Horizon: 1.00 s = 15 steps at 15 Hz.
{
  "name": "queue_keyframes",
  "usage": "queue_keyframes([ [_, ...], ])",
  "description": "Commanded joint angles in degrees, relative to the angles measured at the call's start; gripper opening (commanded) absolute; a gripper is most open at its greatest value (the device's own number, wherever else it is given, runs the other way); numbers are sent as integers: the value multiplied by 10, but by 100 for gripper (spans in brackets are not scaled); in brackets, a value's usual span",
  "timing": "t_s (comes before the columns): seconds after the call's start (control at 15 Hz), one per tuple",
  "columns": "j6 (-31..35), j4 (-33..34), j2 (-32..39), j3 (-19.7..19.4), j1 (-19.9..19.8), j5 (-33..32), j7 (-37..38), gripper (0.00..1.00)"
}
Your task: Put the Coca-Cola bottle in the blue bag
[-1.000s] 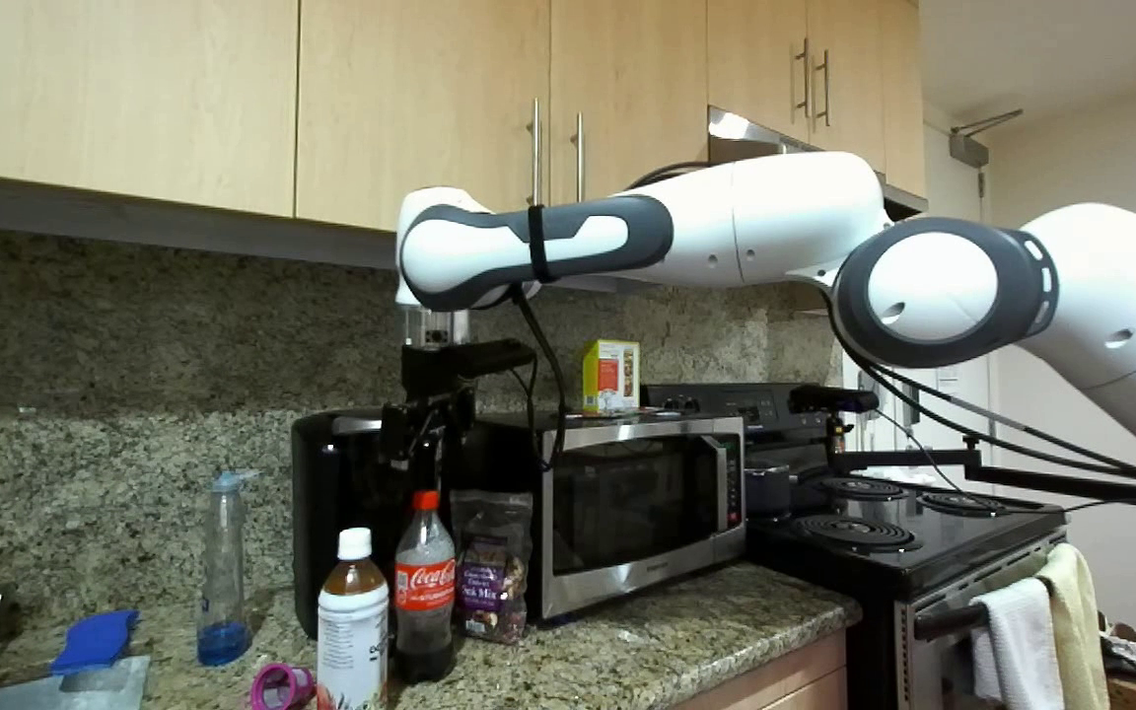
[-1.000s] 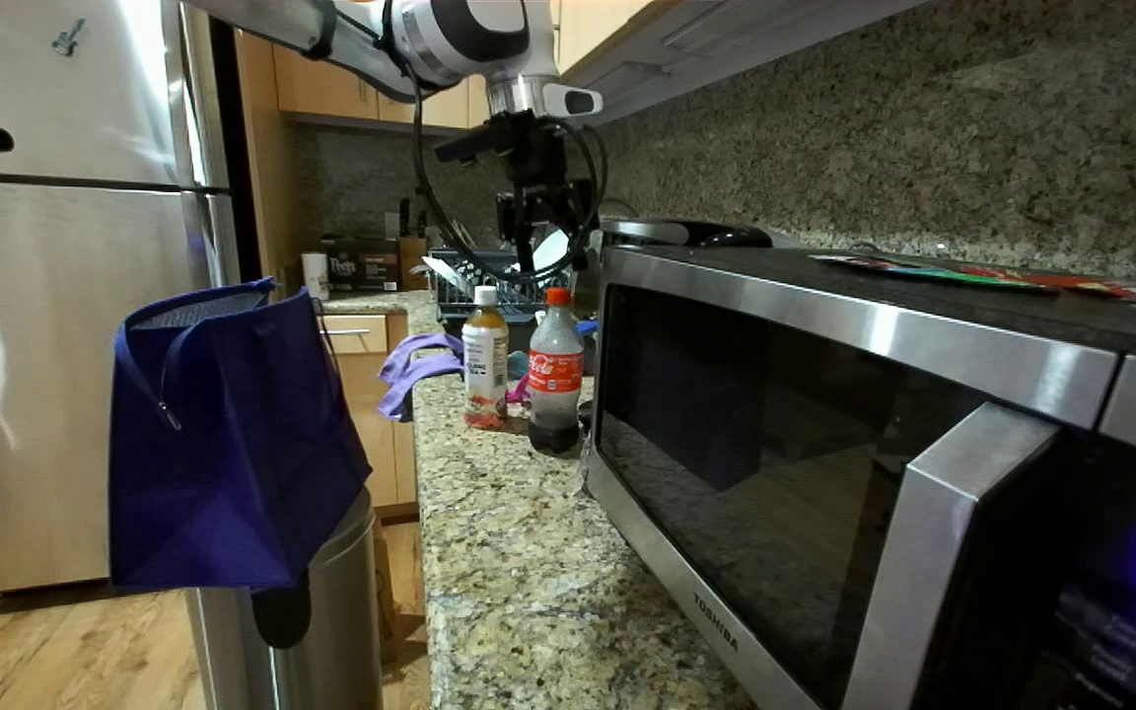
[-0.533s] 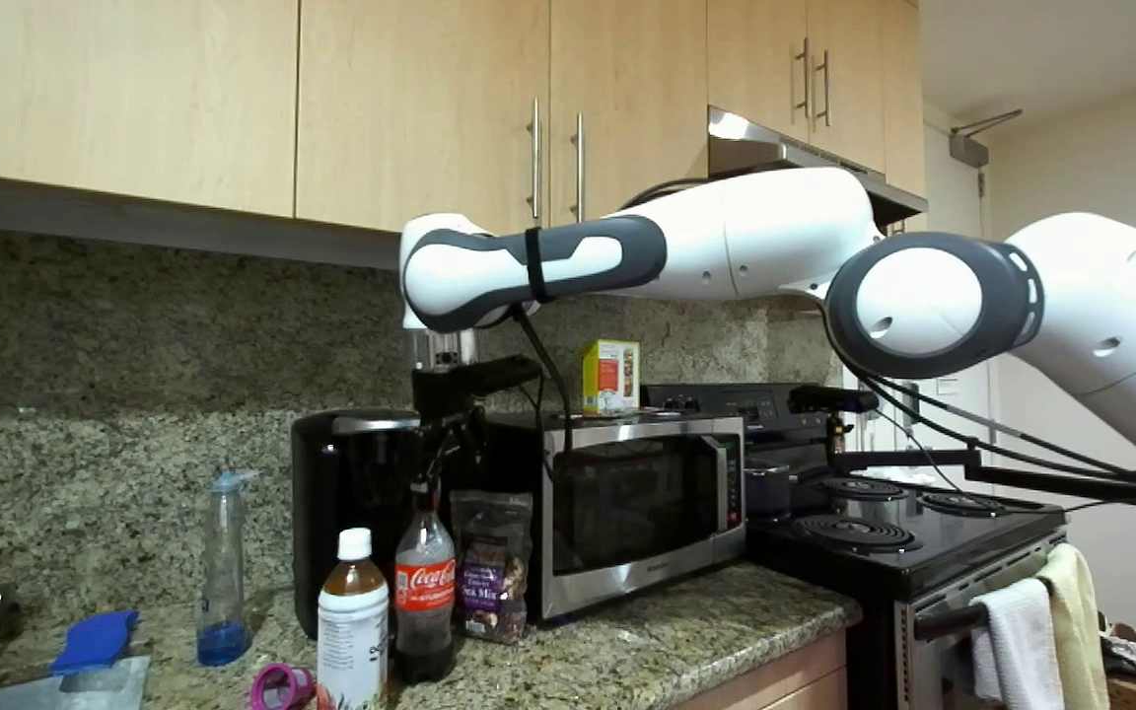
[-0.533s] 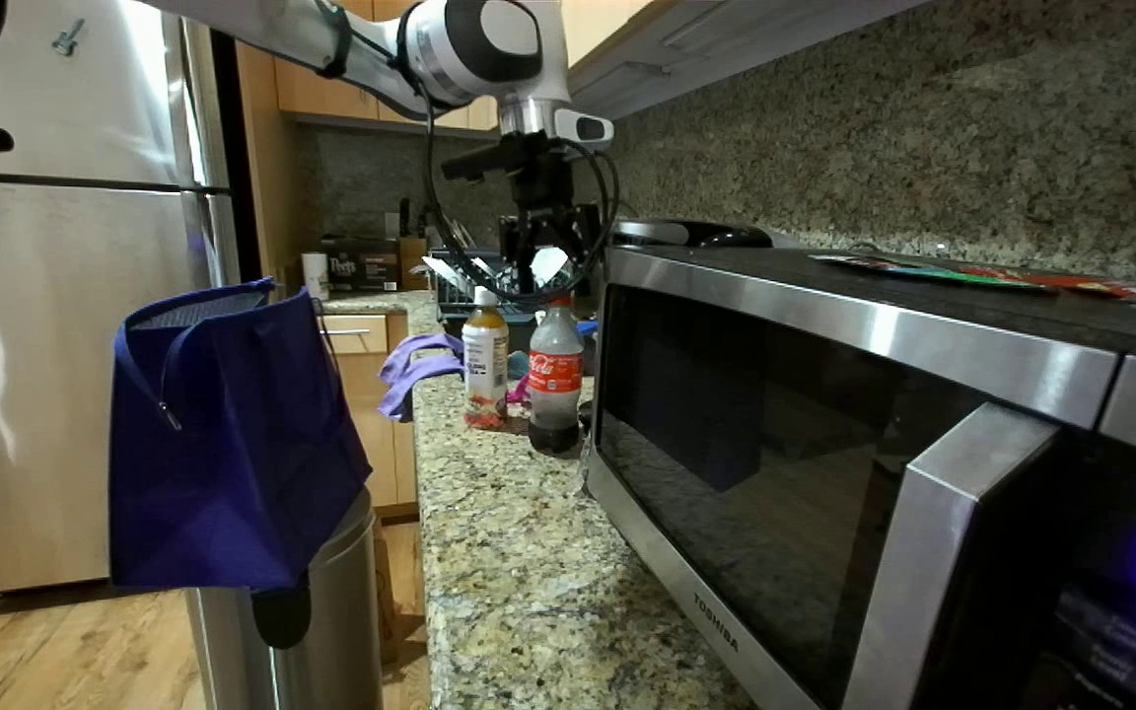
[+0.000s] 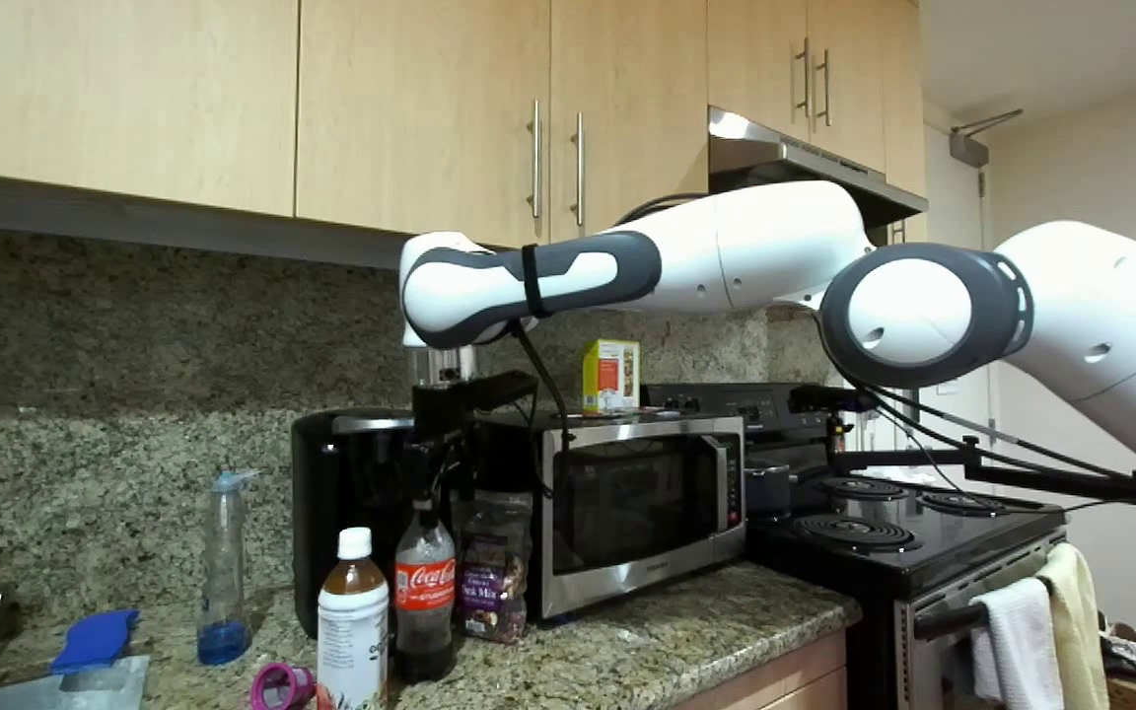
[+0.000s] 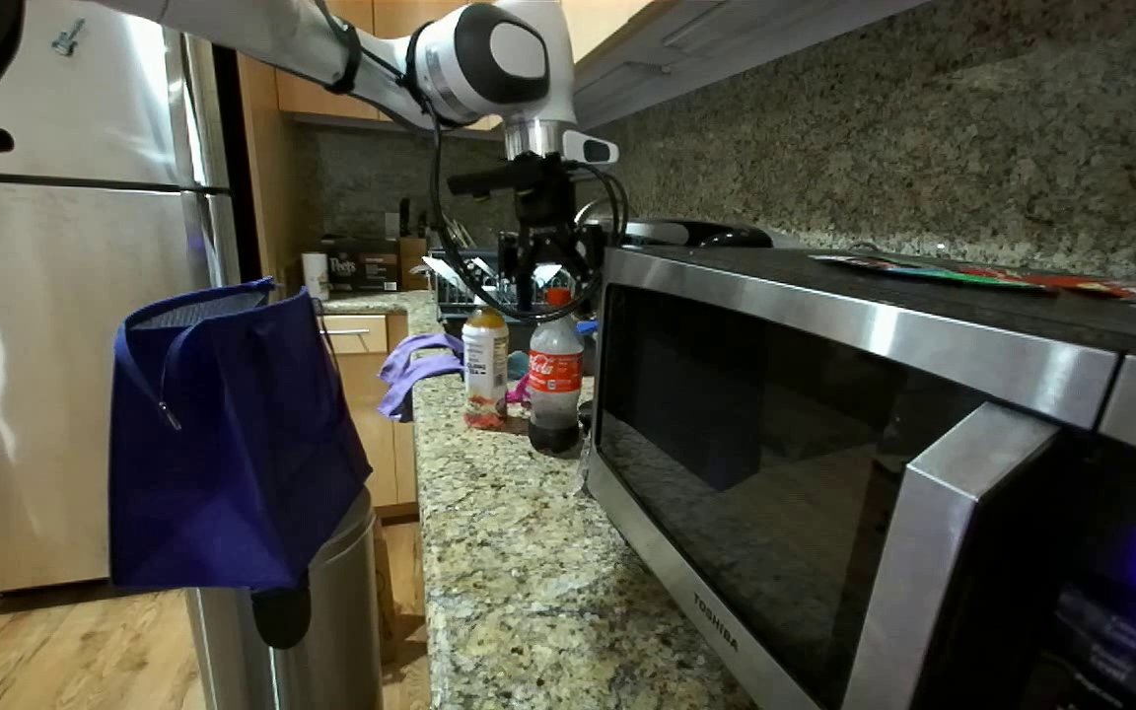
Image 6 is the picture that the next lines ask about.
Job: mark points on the blue cloth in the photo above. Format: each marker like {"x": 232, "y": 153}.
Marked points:
{"x": 226, "y": 446}

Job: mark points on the white cup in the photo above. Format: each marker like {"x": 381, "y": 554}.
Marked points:
{"x": 312, "y": 274}

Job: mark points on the black pan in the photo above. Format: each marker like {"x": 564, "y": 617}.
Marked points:
{"x": 686, "y": 236}

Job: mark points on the purple cloth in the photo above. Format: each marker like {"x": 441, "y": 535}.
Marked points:
{"x": 410, "y": 359}

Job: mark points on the wooden base cabinet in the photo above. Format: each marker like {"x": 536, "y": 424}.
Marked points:
{"x": 391, "y": 459}

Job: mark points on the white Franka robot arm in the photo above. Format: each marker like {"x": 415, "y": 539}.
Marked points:
{"x": 489, "y": 61}

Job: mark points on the stainless steel trash can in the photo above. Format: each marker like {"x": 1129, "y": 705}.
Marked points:
{"x": 334, "y": 617}

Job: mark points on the stainless steel refrigerator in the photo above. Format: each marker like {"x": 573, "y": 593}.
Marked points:
{"x": 40, "y": 328}

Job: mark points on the stainless steel microwave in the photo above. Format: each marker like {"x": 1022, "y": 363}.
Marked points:
{"x": 791, "y": 459}

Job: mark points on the Coca-Cola bottle red cap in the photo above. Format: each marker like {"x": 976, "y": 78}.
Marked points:
{"x": 554, "y": 380}

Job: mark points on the colourful flyer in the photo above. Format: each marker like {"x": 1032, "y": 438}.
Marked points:
{"x": 987, "y": 279}

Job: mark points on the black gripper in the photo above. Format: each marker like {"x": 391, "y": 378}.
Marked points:
{"x": 550, "y": 209}

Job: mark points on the wooden wall cabinet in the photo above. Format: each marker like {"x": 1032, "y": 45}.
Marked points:
{"x": 619, "y": 33}

